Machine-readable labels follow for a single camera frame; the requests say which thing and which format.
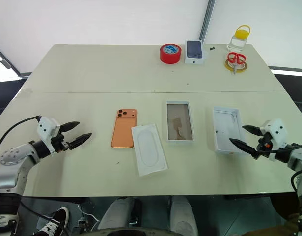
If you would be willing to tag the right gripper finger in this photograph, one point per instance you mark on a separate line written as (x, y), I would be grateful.
(244, 147)
(252, 129)

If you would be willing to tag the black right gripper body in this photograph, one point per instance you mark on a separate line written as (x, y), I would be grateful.
(263, 143)

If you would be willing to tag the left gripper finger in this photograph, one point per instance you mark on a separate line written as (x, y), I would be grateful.
(79, 140)
(69, 126)

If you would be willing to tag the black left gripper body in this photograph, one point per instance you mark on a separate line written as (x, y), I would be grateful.
(60, 145)

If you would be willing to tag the white phone box lid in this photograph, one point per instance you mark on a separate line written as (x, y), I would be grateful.
(227, 132)

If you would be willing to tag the orange smartphone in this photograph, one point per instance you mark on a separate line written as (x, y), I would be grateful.
(122, 132)

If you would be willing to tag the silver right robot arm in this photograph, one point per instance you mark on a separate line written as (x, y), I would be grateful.
(298, 157)

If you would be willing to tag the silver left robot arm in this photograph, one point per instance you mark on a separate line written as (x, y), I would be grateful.
(10, 157)

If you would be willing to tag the white phone box base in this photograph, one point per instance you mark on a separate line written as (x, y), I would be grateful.
(179, 123)

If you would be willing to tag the boxed phone with blue picture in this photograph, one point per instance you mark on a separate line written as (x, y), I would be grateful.
(193, 49)

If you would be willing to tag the yellow tape roll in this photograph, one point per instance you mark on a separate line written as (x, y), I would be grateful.
(227, 65)

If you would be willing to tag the white paper insert card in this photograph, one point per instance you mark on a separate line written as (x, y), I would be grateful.
(148, 150)

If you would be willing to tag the black and white sneaker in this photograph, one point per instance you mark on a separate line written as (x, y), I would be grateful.
(55, 220)

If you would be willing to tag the clear jar with yellow lid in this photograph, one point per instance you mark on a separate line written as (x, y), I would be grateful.
(236, 43)

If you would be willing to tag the small dark scrap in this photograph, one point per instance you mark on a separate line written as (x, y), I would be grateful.
(212, 48)

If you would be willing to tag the red tape roll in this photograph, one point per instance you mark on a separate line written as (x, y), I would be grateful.
(165, 59)

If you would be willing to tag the grey metal pole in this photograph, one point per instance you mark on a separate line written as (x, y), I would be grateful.
(207, 19)

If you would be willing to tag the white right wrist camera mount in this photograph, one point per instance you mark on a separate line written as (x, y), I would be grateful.
(276, 130)

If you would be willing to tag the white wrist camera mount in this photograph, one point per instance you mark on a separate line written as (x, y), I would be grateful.
(276, 130)
(46, 127)

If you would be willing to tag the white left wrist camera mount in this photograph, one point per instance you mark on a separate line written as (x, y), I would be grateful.
(46, 127)

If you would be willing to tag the dark diagonal frame bar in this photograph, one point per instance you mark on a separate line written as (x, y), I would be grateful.
(6, 60)

